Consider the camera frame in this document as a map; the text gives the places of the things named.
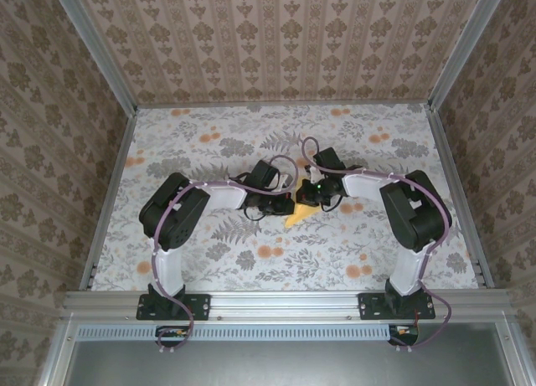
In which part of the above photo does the yellow paper sheet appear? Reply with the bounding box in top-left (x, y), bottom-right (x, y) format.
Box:
top-left (284, 174), bottom-right (319, 229)

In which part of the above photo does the steel sheet panel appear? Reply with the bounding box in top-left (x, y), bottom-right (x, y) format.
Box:
top-left (62, 339), bottom-right (518, 386)

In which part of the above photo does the floral patterned table cover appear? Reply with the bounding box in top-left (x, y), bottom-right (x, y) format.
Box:
top-left (90, 103), bottom-right (482, 291)

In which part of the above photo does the small black controller board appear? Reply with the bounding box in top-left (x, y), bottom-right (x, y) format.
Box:
top-left (387, 323), bottom-right (420, 346)
top-left (155, 325), bottom-right (190, 347)

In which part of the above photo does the aluminium back rail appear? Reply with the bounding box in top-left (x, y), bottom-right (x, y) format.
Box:
top-left (136, 100), bottom-right (432, 110)

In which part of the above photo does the aluminium front rail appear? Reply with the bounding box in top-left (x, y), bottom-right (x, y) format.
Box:
top-left (62, 289), bottom-right (516, 322)

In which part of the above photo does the aluminium side rail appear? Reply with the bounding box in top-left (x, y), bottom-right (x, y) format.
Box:
top-left (426, 105), bottom-right (495, 289)
top-left (79, 108), bottom-right (139, 291)

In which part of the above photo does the slotted grey cable duct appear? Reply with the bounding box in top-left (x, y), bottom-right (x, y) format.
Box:
top-left (77, 323), bottom-right (422, 341)

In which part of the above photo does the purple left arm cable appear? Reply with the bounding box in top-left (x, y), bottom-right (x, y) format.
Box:
top-left (150, 154), bottom-right (301, 356)

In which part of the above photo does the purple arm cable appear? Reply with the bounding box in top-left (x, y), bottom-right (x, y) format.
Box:
top-left (301, 136), bottom-right (455, 353)
top-left (150, 154), bottom-right (301, 356)

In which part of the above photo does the aluminium frame post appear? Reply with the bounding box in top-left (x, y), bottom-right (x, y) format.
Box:
top-left (48, 0), bottom-right (139, 115)
top-left (426, 0), bottom-right (510, 111)
top-left (37, 318), bottom-right (80, 386)
top-left (500, 321), bottom-right (528, 386)

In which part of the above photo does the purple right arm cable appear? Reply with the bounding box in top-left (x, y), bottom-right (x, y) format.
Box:
top-left (301, 136), bottom-right (455, 353)

